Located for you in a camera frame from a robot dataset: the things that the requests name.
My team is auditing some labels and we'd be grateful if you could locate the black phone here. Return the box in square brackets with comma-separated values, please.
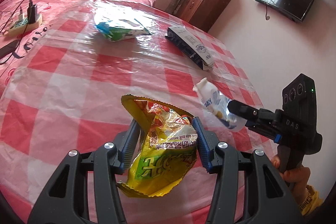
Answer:
[0, 39, 20, 59]

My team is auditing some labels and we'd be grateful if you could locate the yellow sleeve forearm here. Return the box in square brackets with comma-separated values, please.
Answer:
[299, 185, 323, 217]

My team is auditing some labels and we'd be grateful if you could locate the black charging cable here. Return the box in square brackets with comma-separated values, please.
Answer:
[0, 0, 34, 65]

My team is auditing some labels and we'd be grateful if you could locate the black charger plug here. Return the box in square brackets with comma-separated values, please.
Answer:
[27, 3, 38, 24]

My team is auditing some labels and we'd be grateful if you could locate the white power strip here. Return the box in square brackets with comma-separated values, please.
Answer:
[6, 14, 43, 37]

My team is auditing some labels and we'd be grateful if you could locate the brown wooden cabinet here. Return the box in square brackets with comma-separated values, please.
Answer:
[176, 0, 231, 32]

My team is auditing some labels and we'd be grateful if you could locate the person's right hand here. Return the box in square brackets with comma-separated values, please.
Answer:
[280, 166, 311, 205]

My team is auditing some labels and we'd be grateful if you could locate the yellow snack bag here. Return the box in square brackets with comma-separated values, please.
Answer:
[118, 94, 198, 198]

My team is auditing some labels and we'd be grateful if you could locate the white blue plastic pouch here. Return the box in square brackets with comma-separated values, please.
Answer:
[193, 78, 247, 132]

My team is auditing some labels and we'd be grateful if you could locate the red white checkered plastic cloth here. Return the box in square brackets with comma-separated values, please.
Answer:
[0, 0, 274, 224]

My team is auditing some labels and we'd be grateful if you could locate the green white snack bag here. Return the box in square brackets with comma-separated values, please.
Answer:
[94, 13, 151, 42]

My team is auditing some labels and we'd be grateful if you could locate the white blue carton box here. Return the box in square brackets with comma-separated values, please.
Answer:
[166, 26, 215, 71]

